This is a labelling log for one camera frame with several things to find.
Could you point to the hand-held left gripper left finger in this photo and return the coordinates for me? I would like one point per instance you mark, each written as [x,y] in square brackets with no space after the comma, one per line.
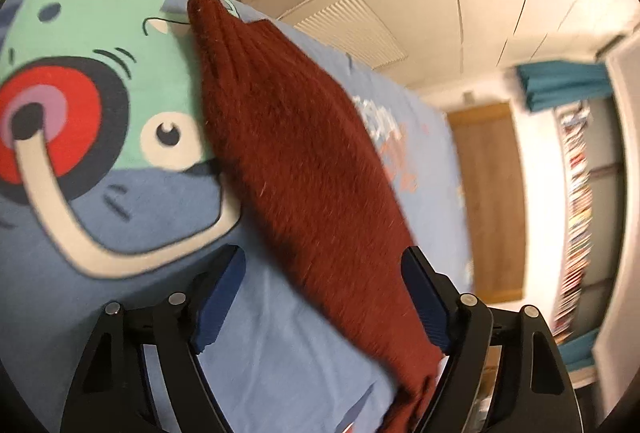
[222,298]

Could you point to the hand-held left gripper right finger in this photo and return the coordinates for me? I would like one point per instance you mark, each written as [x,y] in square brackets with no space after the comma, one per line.
[425,298]

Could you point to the dark red knitted garment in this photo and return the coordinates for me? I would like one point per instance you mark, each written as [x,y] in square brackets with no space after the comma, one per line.
[300,163]

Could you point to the wooden door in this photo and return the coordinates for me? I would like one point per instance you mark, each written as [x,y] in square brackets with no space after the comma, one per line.
[487,203]

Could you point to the blue printed bed sheet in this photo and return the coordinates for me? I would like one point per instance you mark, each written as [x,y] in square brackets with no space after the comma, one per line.
[100,288]

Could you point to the row of books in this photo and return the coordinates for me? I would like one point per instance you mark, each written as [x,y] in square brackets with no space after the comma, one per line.
[577,223]

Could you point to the white ceiling vent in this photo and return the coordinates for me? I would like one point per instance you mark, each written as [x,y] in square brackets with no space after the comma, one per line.
[352,30]

